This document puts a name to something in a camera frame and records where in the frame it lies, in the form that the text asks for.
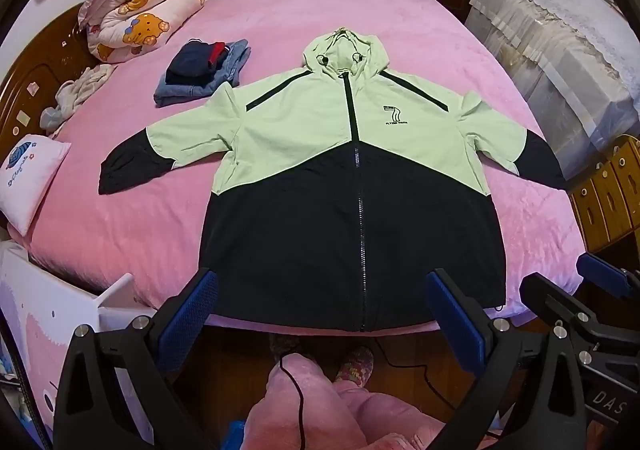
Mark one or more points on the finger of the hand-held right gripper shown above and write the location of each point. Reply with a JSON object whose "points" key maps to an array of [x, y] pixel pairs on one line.
{"points": [[547, 297], [600, 272]]}

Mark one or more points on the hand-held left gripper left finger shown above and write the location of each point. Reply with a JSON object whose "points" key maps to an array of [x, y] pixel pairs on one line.
{"points": [[192, 310]]}

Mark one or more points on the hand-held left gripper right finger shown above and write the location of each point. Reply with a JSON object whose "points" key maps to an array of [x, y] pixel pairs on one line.
{"points": [[450, 312]]}

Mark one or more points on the green and black hooded jacket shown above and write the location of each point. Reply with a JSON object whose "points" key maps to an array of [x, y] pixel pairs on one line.
{"points": [[300, 130]]}

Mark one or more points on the wooden drawer cabinet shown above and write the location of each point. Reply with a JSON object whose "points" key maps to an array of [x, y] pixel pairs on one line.
{"points": [[607, 200]]}

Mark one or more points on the floral slipper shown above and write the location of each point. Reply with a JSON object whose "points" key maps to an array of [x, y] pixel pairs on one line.
{"points": [[284, 345], [356, 367]]}

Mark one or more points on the bed with pink sheet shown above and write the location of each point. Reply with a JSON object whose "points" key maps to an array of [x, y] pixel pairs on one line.
{"points": [[125, 210]]}

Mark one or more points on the white and pink cabinet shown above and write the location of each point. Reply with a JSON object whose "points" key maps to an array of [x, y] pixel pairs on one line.
{"points": [[45, 310]]}

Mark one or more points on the person's legs in pink pants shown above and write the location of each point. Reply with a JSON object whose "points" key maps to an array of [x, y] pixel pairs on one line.
{"points": [[340, 415]]}

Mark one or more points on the pink printed pillow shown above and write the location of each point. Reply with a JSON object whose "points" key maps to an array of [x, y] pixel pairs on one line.
{"points": [[30, 180]]}

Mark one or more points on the lace covered furniture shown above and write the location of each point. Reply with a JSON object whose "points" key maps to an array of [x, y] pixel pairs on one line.
{"points": [[560, 45]]}

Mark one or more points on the folded dark navy garment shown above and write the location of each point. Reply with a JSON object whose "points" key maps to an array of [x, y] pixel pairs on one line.
{"points": [[190, 62]]}

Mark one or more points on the crumpled grey white cloth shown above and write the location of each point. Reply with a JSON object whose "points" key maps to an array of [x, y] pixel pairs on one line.
{"points": [[75, 90]]}

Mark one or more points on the folded blue jeans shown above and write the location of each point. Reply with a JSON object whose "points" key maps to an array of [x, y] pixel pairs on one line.
{"points": [[235, 62]]}

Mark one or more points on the folded red garment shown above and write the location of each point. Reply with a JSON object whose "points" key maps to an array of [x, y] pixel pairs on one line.
{"points": [[216, 55]]}

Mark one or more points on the wooden headboard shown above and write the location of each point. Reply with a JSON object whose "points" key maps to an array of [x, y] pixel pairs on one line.
{"points": [[45, 60]]}

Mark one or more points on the folded bear print quilt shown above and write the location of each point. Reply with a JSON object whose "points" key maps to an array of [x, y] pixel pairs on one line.
{"points": [[140, 15]]}

